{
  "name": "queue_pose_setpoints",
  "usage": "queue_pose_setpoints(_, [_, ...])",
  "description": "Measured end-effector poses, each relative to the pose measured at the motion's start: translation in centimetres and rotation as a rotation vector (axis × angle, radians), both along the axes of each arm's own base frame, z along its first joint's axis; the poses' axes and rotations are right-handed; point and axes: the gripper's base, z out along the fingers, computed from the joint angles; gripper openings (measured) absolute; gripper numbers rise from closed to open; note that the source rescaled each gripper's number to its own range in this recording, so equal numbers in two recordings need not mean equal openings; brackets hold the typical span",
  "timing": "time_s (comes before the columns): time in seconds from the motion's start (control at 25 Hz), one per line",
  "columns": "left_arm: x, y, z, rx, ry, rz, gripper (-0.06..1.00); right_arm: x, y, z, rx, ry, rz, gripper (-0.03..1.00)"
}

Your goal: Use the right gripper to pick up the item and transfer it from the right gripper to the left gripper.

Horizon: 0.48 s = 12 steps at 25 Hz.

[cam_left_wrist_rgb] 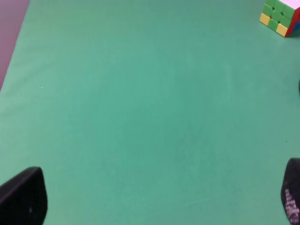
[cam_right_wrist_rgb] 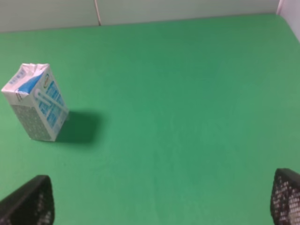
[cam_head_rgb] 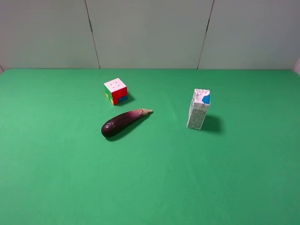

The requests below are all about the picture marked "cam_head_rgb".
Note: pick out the white blue milk carton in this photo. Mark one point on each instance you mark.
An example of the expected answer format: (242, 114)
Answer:
(199, 106)

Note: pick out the purple eggplant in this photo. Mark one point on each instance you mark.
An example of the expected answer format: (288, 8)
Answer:
(122, 121)

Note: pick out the colourful puzzle cube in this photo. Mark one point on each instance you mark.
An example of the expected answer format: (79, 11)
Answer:
(116, 91)

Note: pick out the green table cloth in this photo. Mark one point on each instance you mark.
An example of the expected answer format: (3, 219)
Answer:
(241, 168)

